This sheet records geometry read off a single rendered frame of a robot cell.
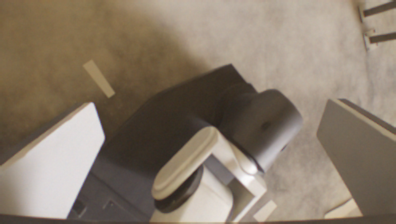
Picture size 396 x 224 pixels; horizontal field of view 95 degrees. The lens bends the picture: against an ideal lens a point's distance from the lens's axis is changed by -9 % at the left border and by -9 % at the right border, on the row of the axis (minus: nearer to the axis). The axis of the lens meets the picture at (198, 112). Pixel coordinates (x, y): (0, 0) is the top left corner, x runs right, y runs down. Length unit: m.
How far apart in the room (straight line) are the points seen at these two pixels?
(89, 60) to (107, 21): 0.14
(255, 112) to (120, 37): 0.50
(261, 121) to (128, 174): 0.37
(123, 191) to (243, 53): 0.63
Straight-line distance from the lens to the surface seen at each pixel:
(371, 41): 1.32
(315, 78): 1.03
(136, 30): 0.74
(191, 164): 0.42
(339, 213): 1.37
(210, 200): 0.45
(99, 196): 0.59
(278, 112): 0.46
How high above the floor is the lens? 0.71
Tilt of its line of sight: 73 degrees down
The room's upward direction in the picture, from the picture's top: 112 degrees clockwise
